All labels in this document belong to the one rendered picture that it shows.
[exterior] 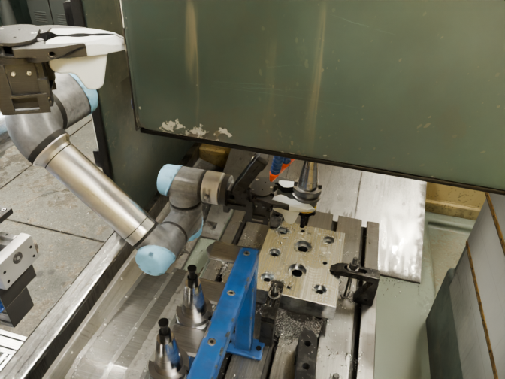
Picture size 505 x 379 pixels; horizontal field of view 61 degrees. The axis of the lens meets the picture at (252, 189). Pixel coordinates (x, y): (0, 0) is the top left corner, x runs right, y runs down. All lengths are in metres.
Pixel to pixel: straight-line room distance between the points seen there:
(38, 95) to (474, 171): 0.49
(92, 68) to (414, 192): 1.61
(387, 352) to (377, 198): 0.67
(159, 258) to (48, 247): 1.99
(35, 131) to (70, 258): 1.86
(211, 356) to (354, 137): 0.42
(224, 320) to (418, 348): 0.94
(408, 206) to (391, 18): 1.52
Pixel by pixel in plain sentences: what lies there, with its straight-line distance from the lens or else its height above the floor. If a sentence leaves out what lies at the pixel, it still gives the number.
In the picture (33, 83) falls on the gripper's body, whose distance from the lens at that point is 0.55.
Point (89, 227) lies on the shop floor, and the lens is 2.95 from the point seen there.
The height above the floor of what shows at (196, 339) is 1.22.
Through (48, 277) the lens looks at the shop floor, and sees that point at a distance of 2.69.
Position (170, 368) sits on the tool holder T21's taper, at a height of 1.24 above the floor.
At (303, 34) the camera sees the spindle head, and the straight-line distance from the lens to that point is 0.45.
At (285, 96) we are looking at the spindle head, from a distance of 0.48.
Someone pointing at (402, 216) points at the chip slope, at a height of 0.74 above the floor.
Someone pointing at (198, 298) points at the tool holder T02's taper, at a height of 1.27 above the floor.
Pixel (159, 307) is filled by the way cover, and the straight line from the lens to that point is 1.44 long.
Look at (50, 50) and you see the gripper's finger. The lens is 0.52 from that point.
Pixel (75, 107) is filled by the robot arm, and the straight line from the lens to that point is 1.04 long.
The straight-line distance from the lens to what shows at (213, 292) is 0.82.
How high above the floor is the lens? 1.84
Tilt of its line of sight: 36 degrees down
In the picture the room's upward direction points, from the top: 3 degrees clockwise
